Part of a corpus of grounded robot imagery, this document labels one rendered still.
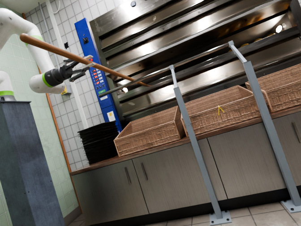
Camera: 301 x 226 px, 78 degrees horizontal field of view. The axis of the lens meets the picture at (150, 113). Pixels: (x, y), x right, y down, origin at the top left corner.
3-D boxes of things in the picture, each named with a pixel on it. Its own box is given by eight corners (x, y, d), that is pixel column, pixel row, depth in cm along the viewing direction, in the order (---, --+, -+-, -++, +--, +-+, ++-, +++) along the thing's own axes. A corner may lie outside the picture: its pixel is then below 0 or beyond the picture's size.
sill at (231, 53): (120, 99, 214) (119, 95, 215) (295, 32, 167) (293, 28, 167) (118, 98, 209) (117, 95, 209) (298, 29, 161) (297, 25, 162)
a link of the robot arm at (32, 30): (9, 24, 122) (23, 14, 121) (25, 32, 135) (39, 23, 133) (21, 48, 121) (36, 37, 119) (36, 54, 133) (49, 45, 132)
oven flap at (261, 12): (105, 76, 195) (114, 80, 214) (296, -7, 148) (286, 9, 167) (105, 73, 196) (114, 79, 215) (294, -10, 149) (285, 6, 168)
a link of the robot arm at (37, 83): (27, 95, 107) (22, 77, 108) (45, 96, 120) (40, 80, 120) (46, 87, 104) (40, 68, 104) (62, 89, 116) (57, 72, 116)
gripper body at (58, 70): (61, 69, 112) (73, 63, 109) (65, 83, 111) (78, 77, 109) (51, 67, 105) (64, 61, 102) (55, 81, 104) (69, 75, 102)
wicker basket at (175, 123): (137, 145, 203) (129, 121, 204) (187, 131, 188) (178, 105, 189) (117, 158, 156) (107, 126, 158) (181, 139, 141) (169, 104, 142)
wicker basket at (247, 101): (189, 130, 187) (180, 104, 188) (248, 112, 172) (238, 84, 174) (186, 138, 140) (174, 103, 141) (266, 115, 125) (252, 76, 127)
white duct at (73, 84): (101, 181, 218) (45, 1, 230) (105, 180, 217) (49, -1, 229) (100, 182, 216) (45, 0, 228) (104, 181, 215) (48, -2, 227)
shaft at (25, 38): (25, 38, 64) (23, 30, 64) (19, 42, 65) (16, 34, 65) (151, 87, 229) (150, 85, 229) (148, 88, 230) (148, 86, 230)
